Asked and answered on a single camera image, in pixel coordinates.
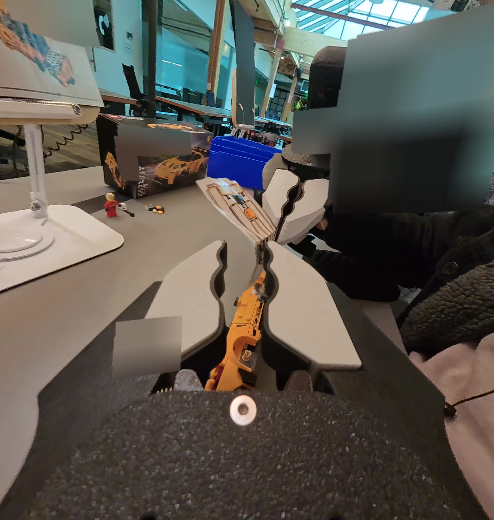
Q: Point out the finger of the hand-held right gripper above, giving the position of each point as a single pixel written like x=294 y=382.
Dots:
x=312 y=203
x=281 y=187

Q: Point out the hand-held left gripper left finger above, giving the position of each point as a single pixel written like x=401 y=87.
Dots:
x=190 y=292

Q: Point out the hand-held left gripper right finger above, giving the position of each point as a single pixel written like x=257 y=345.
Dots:
x=308 y=321

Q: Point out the white lego sticker sheet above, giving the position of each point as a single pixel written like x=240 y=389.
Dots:
x=235 y=203

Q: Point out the orange lego car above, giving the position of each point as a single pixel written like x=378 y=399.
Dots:
x=241 y=325

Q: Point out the person's right forearm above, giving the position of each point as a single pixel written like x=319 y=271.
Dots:
x=373 y=256

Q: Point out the cluster of small lego pieces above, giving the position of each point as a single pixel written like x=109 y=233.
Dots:
x=155 y=209

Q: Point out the white lego helmet piece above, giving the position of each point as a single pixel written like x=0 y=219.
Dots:
x=125 y=209

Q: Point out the black lego set box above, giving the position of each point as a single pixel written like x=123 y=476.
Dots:
x=170 y=170

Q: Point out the red lego minifigure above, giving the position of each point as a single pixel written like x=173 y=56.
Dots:
x=111 y=205

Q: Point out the lego instruction booklet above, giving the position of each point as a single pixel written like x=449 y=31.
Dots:
x=35 y=77

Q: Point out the person's right hand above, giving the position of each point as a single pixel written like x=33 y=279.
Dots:
x=322 y=224

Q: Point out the nested blue plastic bins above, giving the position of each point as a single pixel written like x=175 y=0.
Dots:
x=239 y=162

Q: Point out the black fleece jacket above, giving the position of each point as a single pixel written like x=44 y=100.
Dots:
x=454 y=317

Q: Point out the black office chair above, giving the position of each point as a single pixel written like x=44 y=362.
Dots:
x=135 y=89

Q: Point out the beige hoodie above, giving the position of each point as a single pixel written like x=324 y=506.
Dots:
x=474 y=406

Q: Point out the white booklet stand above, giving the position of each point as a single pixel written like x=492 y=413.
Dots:
x=35 y=170

